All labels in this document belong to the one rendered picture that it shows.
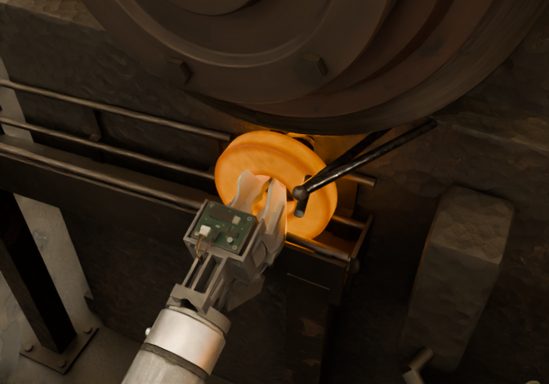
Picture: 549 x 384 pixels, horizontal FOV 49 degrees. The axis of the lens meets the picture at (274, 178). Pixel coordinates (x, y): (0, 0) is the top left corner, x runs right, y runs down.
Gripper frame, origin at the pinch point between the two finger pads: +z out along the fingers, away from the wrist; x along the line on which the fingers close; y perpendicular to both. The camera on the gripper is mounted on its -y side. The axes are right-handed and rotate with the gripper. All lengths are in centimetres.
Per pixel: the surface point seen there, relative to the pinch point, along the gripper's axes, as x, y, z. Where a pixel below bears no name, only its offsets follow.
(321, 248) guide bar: -8.0, -3.8, -5.2
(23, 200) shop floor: 94, -81, 10
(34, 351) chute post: 59, -71, -26
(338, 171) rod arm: -10.6, 15.1, -5.2
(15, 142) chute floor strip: 47.4, -13.2, -1.5
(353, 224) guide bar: -10.0, -6.3, 0.5
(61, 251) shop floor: 72, -78, 0
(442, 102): -17.7, 20.9, 1.0
